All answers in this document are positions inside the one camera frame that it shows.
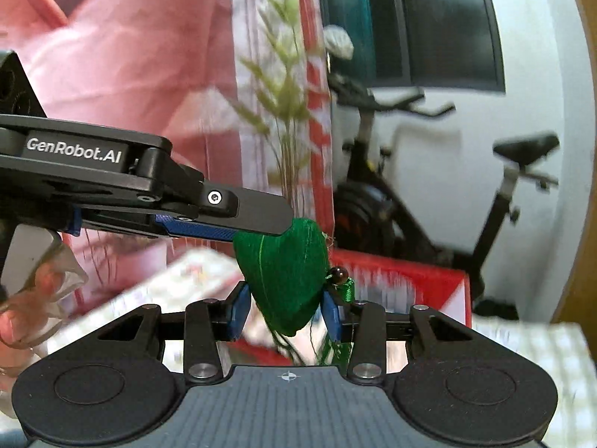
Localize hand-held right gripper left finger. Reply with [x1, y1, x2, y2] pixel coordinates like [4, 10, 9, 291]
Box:
[88, 281, 253, 382]

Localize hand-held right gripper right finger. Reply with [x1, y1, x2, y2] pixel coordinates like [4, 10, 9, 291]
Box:
[318, 290, 481, 382]

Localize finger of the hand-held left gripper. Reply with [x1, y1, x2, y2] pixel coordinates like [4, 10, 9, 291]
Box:
[135, 147, 294, 236]
[70, 209, 238, 243]

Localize green tasselled sachet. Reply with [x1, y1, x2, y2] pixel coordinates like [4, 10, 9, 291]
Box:
[232, 217, 357, 369]

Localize red strawberry print box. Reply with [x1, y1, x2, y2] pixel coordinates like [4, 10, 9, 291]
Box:
[233, 248, 472, 365]

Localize person's left hand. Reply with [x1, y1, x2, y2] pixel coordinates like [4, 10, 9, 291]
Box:
[0, 243, 89, 416]

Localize black exercise bike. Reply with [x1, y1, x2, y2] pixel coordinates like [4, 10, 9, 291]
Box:
[326, 72, 560, 323]

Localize white crumpled cloth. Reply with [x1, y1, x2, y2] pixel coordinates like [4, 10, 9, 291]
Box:
[324, 25, 355, 59]

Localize blue curtain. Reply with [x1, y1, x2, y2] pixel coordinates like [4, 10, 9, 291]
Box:
[319, 0, 406, 87]

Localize checked bunny tablecloth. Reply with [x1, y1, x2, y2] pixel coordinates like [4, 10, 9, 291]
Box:
[60, 249, 597, 448]

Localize dark window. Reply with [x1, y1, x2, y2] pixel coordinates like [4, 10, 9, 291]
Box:
[401, 0, 507, 94]

